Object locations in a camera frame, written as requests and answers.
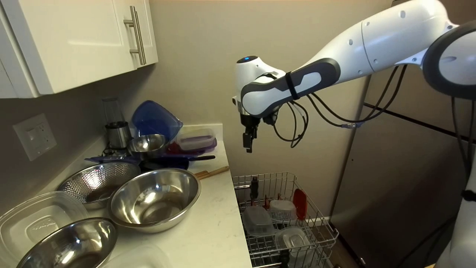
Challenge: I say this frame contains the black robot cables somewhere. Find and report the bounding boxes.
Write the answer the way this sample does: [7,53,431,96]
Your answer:
[271,62,409,150]

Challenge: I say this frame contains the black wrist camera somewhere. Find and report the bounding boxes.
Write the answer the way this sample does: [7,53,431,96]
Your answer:
[262,108,281,126]

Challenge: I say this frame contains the steel cabinet handle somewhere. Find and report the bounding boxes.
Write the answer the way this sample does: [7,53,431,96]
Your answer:
[122,4,149,67]

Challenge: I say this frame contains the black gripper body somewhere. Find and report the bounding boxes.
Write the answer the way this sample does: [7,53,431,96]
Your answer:
[240,113,265,134]

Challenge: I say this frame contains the dark purple plate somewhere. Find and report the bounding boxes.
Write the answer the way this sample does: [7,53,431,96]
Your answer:
[165,125,219,156]

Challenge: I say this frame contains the clear plastic food container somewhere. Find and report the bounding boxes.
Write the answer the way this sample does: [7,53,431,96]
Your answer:
[0,189,92,265]

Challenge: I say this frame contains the stainless steel refrigerator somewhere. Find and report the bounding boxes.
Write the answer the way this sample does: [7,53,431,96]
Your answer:
[329,0,476,268]

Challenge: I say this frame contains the large steel mixing bowl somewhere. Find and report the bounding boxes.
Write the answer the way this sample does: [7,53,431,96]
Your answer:
[107,166,202,235]

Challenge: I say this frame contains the black bottle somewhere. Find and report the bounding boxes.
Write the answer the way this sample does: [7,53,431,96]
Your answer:
[248,174,260,205]

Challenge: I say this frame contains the square clear plastic container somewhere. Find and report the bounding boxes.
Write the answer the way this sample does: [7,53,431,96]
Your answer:
[241,204,275,238]

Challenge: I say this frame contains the blue plastic bowl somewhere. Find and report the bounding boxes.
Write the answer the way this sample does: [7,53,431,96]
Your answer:
[129,98,184,144]

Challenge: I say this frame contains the white wall cabinet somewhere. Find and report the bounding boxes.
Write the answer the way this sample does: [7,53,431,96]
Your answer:
[0,0,161,99]

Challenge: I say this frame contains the steel bowl back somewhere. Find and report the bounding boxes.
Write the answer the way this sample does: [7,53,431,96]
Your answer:
[55,159,143,208]

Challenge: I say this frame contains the white wall outlet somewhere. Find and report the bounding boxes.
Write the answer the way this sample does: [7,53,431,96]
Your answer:
[10,111,60,163]

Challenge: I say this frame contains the wire dishwasher rack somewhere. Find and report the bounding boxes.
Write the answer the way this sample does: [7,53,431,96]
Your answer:
[232,171,342,268]

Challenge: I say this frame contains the shiny steel bowl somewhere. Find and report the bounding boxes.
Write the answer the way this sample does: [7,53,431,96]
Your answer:
[16,215,121,268]

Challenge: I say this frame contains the dark blue plastic lid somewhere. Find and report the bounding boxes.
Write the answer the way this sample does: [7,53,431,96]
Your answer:
[83,151,144,166]

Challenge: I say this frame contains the round clear plastic container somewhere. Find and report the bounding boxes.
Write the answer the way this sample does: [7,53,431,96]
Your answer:
[269,198,299,224]

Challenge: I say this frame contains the small steel bowl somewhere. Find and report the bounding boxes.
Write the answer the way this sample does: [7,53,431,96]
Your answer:
[128,131,168,156]

